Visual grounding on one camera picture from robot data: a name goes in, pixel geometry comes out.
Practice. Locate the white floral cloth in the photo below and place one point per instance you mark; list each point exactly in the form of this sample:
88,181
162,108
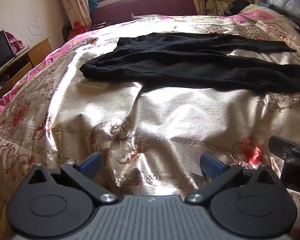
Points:
222,7

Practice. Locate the black garment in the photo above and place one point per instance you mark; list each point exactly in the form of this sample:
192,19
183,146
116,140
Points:
241,5

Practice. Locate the purple padded window bench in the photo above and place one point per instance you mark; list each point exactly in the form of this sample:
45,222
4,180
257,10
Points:
150,5

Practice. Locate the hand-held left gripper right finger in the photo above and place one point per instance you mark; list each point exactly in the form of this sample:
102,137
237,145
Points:
211,167

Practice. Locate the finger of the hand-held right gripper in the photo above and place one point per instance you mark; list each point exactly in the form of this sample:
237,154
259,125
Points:
281,146

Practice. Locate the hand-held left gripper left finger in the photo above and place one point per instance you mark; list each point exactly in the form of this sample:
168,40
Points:
93,163

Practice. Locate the wooden desk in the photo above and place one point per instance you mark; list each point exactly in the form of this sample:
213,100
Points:
37,52

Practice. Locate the floral satin bed quilt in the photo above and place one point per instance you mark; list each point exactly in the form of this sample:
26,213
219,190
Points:
165,120

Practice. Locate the red bag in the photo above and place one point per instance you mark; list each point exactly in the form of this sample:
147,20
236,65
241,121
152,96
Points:
77,30

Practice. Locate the pink cloth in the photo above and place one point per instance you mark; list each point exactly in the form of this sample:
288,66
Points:
15,43

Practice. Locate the black monitor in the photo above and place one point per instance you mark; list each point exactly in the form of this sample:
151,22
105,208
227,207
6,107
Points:
1,50

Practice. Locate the black pants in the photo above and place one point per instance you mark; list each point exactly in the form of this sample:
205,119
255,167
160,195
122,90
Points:
177,65

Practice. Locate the blue bag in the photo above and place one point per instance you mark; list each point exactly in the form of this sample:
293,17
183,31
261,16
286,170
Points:
93,5

